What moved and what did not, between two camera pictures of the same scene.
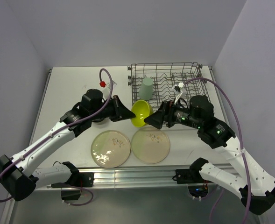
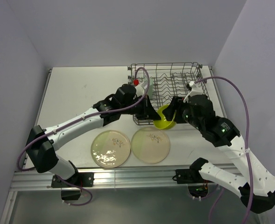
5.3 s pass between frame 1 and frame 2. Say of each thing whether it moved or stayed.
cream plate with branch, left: stayed
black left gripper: moved
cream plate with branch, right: stayed
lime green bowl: moved
